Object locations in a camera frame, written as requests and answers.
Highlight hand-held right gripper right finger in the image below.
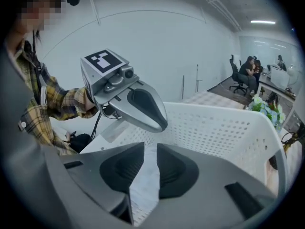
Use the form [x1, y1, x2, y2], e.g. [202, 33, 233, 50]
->
[142, 143, 279, 229]

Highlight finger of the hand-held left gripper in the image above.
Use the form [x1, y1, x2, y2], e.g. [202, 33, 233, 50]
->
[130, 79, 169, 132]
[113, 87, 165, 134]

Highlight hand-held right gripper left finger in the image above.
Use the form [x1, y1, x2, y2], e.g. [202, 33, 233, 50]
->
[0, 130, 145, 229]

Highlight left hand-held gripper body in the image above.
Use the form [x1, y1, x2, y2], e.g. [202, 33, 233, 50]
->
[80, 48, 140, 118]

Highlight white plastic laundry basket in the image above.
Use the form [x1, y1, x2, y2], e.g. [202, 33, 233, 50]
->
[80, 101, 289, 226]

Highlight pale blue garment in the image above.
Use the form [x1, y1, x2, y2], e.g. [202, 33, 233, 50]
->
[133, 146, 160, 200]

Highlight person's left forearm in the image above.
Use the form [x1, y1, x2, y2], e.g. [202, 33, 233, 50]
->
[47, 76, 100, 121]

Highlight white square box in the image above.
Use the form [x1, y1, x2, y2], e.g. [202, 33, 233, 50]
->
[270, 66, 288, 89]

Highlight black bag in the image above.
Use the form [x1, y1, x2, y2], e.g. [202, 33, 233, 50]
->
[63, 131, 92, 154]

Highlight beige checked tablecloth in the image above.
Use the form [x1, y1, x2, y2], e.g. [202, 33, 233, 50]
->
[181, 91, 253, 111]

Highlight yellow plaid shirt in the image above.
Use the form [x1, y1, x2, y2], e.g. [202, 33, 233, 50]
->
[14, 41, 100, 156]

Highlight black office chair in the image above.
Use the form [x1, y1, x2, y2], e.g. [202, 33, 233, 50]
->
[229, 54, 249, 95]

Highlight potted blue white flowers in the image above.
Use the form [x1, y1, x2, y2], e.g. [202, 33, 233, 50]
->
[247, 94, 286, 132]

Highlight person's head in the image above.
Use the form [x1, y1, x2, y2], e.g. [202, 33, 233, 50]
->
[9, 0, 70, 47]

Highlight long office desk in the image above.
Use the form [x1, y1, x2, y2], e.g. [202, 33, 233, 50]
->
[258, 73, 297, 101]

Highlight white ceiling pipes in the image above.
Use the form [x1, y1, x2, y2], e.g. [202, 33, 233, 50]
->
[183, 0, 242, 32]

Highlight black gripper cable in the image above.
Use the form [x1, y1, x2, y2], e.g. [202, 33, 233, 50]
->
[90, 105, 107, 140]

